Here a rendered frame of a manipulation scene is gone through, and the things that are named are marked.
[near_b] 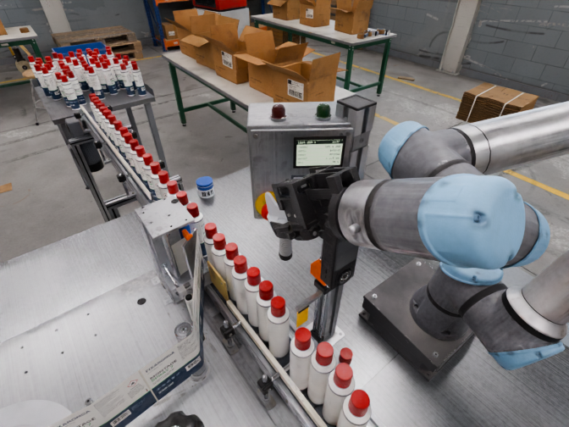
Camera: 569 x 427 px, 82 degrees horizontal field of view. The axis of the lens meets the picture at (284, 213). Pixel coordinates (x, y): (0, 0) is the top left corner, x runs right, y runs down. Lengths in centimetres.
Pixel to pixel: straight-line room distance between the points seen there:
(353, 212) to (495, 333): 53
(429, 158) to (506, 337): 47
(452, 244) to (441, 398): 74
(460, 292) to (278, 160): 51
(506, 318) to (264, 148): 56
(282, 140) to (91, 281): 91
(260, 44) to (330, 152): 236
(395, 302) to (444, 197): 72
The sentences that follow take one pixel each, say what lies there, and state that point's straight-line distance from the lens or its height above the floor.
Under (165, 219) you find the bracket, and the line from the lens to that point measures 89.
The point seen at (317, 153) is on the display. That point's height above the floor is 143.
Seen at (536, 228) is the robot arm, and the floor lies 147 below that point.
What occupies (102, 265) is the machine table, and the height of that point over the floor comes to 83.
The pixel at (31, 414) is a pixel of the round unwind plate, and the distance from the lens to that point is 101.
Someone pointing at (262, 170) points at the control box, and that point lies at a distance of 55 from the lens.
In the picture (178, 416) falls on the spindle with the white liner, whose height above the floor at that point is 118.
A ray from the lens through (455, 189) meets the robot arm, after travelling 28.
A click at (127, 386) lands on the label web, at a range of 76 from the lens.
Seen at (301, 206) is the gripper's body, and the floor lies 144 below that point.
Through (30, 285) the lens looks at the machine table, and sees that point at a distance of 136.
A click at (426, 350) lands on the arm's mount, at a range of 95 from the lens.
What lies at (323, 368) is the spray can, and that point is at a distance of 71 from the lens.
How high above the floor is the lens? 169
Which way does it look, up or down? 40 degrees down
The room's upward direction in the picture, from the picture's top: straight up
